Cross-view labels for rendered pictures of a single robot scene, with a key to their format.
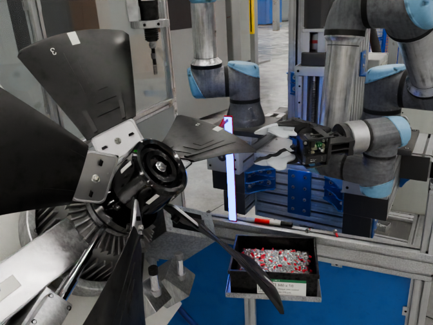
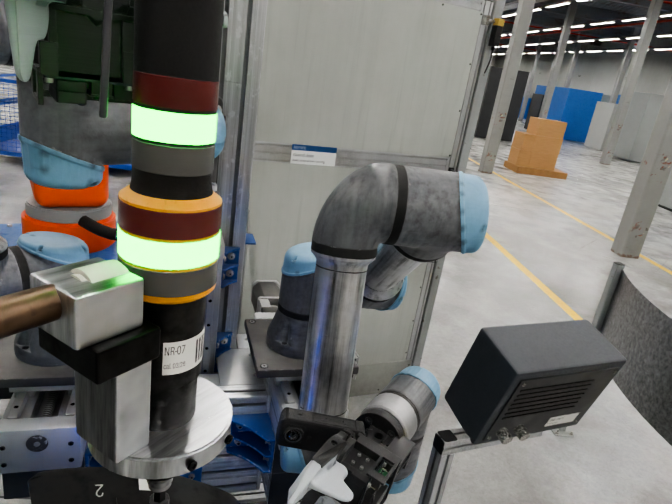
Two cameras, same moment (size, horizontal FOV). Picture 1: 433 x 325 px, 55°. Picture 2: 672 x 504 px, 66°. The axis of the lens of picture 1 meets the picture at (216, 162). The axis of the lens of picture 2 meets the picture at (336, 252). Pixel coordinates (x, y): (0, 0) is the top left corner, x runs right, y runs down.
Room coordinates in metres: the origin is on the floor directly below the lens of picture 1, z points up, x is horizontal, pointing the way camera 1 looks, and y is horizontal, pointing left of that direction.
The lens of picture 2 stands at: (0.60, 0.22, 1.64)
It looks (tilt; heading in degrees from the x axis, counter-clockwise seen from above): 20 degrees down; 310
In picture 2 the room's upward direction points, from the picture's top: 9 degrees clockwise
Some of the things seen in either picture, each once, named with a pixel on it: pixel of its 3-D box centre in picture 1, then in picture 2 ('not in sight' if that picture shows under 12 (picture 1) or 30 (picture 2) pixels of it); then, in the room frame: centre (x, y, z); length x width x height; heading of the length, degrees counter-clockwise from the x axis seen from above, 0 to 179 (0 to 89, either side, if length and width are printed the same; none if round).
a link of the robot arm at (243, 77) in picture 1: (241, 79); (51, 269); (1.56, -0.11, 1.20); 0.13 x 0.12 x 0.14; 90
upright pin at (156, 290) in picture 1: (154, 280); not in sight; (0.68, 0.13, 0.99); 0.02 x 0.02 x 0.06
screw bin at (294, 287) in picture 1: (274, 264); not in sight; (0.90, -0.13, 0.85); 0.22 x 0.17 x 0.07; 79
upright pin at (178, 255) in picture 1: (180, 265); not in sight; (0.75, 0.09, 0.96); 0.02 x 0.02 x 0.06
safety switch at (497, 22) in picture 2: not in sight; (487, 45); (1.78, -2.00, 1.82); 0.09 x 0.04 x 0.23; 65
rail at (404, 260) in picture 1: (265, 236); not in sight; (1.08, -0.14, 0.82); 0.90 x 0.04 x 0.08; 65
